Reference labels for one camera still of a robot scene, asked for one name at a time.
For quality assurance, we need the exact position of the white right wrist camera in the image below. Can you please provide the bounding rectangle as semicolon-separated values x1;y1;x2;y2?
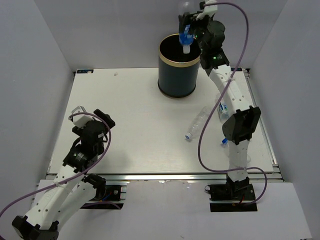
196;0;218;21

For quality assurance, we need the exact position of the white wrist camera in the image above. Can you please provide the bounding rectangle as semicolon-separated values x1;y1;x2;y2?
196;0;218;21
68;105;94;129

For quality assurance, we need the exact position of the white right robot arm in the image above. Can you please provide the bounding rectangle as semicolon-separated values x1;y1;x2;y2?
178;5;261;200

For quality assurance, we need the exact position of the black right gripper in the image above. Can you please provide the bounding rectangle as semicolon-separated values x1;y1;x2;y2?
177;11;212;54

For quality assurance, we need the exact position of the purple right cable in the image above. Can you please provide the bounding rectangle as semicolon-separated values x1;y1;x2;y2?
197;1;268;205

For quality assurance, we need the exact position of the clear crushed bottle white cap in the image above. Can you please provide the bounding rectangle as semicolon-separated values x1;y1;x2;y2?
184;106;211;141

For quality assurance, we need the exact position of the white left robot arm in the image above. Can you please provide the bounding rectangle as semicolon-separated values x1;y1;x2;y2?
12;106;116;240

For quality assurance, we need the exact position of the left blue corner sticker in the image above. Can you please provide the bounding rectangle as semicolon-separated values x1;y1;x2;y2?
76;69;94;74

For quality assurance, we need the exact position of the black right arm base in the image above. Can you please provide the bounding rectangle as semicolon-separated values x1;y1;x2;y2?
204;184;258;213

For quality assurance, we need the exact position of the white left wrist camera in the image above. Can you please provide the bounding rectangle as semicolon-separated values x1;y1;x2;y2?
68;105;94;129

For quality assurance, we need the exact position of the clear bottle blue label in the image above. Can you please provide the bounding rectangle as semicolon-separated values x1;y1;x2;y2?
178;0;193;54

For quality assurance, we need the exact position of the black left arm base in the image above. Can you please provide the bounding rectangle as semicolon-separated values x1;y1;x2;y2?
81;185;127;210

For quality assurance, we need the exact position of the dark blue gold-rimmed bin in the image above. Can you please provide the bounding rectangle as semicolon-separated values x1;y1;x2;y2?
157;33;201;98

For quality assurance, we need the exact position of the clear bottle green white label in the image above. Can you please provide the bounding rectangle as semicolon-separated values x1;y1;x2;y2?
216;98;229;123

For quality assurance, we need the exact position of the small bottle blue cap label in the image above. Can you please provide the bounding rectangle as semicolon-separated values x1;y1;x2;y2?
221;138;230;156

